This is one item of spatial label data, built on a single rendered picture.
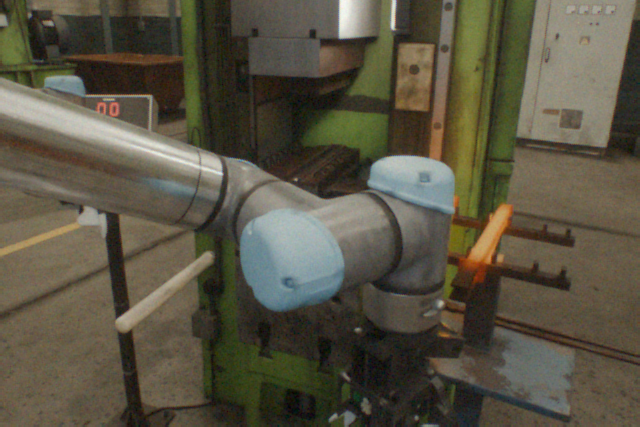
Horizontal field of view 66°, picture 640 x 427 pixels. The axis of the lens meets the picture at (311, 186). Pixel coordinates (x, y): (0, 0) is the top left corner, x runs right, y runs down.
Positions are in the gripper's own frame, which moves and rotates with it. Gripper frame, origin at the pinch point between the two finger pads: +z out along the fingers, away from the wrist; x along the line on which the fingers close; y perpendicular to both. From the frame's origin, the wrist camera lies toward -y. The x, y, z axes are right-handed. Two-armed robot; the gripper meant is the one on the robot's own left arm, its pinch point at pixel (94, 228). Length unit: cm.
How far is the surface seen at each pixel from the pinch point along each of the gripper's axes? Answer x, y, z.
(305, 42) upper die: 19, -50, -42
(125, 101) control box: -25.5, -21.6, -24.9
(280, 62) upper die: 13, -47, -37
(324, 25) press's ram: 23, -52, -46
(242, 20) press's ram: 3, -43, -47
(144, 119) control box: -19.9, -24.1, -20.3
